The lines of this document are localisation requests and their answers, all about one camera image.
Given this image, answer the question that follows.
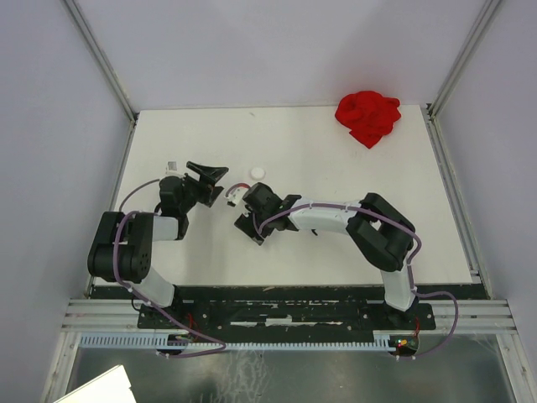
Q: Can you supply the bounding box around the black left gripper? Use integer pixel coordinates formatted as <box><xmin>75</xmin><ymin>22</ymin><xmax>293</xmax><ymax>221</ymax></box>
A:
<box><xmin>180</xmin><ymin>161</ymin><xmax>228</xmax><ymax>214</ymax></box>

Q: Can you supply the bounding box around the white round earbud case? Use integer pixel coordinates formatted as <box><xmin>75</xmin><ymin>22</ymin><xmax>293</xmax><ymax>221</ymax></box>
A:
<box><xmin>249</xmin><ymin>167</ymin><xmax>266</xmax><ymax>181</ymax></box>

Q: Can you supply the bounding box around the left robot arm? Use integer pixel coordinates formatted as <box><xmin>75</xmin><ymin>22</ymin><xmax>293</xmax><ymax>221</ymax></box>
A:
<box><xmin>87</xmin><ymin>161</ymin><xmax>229</xmax><ymax>327</ymax></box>

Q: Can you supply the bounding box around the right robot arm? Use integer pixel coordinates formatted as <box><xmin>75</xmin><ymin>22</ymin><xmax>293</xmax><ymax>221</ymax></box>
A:
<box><xmin>226</xmin><ymin>182</ymin><xmax>422</xmax><ymax>328</ymax></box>

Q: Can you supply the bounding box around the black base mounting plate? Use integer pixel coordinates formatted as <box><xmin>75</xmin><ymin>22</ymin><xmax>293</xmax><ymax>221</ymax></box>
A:
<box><xmin>138</xmin><ymin>300</ymin><xmax>436</xmax><ymax>331</ymax></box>

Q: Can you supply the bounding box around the red crumpled cloth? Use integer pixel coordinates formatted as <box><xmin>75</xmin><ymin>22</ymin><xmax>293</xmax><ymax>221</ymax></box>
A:
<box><xmin>335</xmin><ymin>91</ymin><xmax>401</xmax><ymax>149</ymax></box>

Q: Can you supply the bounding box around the white paper sheet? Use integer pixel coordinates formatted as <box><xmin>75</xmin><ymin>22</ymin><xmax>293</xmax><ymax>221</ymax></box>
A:
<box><xmin>57</xmin><ymin>365</ymin><xmax>136</xmax><ymax>403</ymax></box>

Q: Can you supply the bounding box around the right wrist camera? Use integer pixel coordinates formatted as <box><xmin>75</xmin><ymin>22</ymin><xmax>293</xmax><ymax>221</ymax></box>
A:
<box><xmin>225</xmin><ymin>182</ymin><xmax>251</xmax><ymax>207</ymax></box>

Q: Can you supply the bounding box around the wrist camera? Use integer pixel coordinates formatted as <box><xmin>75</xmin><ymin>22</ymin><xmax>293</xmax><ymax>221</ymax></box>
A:
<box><xmin>165</xmin><ymin>161</ymin><xmax>181</xmax><ymax>177</ymax></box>
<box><xmin>225</xmin><ymin>182</ymin><xmax>251</xmax><ymax>207</ymax></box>

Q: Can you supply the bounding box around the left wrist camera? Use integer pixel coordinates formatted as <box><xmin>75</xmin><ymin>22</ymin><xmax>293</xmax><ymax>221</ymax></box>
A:
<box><xmin>165</xmin><ymin>161</ymin><xmax>181</xmax><ymax>177</ymax></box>

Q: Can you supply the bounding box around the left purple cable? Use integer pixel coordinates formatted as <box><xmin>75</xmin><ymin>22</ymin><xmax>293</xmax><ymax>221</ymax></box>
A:
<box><xmin>113</xmin><ymin>178</ymin><xmax>227</xmax><ymax>360</ymax></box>

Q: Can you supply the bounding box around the white slotted cable duct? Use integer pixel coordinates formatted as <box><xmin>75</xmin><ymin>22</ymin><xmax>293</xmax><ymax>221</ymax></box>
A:
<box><xmin>79</xmin><ymin>329</ymin><xmax>416</xmax><ymax>349</ymax></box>

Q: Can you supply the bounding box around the left aluminium frame post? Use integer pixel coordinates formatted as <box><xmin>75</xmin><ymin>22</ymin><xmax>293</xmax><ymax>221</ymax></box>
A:
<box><xmin>60</xmin><ymin>0</ymin><xmax>138</xmax><ymax>123</ymax></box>

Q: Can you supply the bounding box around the aluminium frame post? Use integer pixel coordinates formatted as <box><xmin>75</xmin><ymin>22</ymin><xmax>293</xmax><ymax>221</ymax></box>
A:
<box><xmin>427</xmin><ymin>0</ymin><xmax>504</xmax><ymax>119</ymax></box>
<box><xmin>60</xmin><ymin>0</ymin><xmax>138</xmax><ymax>123</ymax></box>

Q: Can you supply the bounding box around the aluminium front rail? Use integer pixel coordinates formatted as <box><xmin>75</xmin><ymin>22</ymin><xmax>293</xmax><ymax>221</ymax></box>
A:
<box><xmin>61</xmin><ymin>300</ymin><xmax>517</xmax><ymax>335</ymax></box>

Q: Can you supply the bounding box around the right aluminium frame post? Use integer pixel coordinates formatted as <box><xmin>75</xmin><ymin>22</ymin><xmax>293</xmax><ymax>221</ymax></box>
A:
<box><xmin>427</xmin><ymin>0</ymin><xmax>504</xmax><ymax>119</ymax></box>

